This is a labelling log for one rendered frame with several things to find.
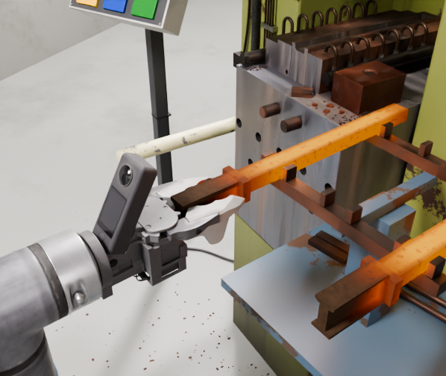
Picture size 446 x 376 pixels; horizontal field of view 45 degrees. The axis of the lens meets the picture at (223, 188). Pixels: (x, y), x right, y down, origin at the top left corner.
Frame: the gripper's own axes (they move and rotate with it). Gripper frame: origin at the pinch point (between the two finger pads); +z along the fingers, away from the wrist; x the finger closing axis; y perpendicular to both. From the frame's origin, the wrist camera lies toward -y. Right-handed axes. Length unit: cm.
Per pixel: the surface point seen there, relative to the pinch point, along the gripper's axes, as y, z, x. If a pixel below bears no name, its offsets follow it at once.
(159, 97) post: 32, 43, -89
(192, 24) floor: 100, 211, -314
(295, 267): 26.3, 18.1, -1.8
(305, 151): -0.9, 14.5, 0.9
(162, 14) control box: 1, 36, -71
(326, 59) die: 1, 46, -24
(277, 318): 26.3, 7.4, 4.9
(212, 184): -1.3, -1.8, 0.0
